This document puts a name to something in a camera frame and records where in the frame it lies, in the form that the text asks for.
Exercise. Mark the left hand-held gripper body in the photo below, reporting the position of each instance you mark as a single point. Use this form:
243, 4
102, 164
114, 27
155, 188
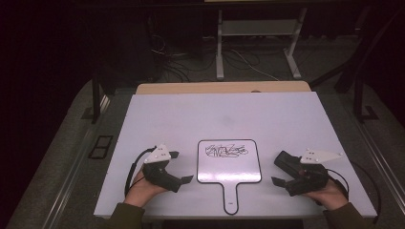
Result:
159, 175

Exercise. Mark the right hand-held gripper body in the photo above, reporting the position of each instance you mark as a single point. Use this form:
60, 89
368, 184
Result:
307, 183

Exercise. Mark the black whiteboard eraser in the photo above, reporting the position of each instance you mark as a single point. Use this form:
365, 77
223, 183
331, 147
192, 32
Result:
286, 162

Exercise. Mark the person's left hand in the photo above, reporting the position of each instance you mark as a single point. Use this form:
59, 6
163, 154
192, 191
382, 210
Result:
140, 191

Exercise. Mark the person's right hand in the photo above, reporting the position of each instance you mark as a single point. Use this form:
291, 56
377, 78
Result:
329, 197

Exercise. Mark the black metal stand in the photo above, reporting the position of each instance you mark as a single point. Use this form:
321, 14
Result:
359, 95
95, 98

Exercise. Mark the white metal stand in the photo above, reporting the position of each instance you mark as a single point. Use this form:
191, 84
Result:
254, 28

